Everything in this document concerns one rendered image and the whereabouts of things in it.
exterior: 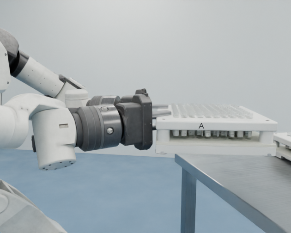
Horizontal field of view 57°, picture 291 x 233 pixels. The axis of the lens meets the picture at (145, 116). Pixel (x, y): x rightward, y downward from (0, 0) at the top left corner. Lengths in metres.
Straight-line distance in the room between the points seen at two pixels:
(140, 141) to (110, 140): 0.08
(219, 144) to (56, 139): 0.32
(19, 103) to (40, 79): 0.55
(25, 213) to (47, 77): 0.45
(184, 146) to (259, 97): 3.13
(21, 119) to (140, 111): 0.23
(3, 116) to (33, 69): 0.58
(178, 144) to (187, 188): 0.43
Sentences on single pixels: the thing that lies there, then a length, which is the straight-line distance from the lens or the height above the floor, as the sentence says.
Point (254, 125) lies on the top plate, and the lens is 0.58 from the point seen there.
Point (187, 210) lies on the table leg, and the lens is 1.01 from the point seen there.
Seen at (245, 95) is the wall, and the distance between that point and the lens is 3.63.
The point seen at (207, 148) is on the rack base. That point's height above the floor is 1.03.
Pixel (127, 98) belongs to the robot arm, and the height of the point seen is 1.11.
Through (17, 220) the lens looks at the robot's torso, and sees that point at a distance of 0.92.
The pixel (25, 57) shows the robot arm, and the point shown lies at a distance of 1.01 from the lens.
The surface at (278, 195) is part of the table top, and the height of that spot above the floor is 0.89.
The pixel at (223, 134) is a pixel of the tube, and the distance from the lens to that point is 0.61.
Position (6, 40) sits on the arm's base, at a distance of 0.99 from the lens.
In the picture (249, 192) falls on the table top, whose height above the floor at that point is 0.89.
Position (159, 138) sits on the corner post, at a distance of 0.56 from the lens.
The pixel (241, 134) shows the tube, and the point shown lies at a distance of 0.62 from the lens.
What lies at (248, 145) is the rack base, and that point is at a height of 1.03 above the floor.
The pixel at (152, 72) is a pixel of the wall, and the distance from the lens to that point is 3.59.
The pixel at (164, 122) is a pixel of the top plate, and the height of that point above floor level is 1.08.
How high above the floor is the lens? 1.18
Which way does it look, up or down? 10 degrees down
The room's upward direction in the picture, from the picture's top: straight up
